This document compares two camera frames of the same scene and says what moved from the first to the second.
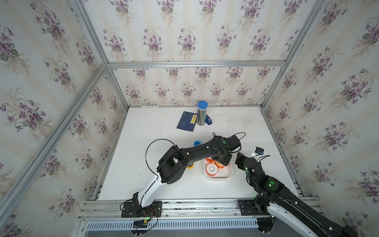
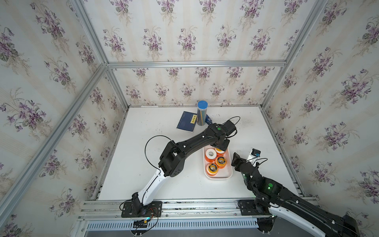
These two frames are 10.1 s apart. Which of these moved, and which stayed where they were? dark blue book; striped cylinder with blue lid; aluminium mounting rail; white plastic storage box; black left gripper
Moved: black left gripper
Stayed: dark blue book; striped cylinder with blue lid; white plastic storage box; aluminium mounting rail
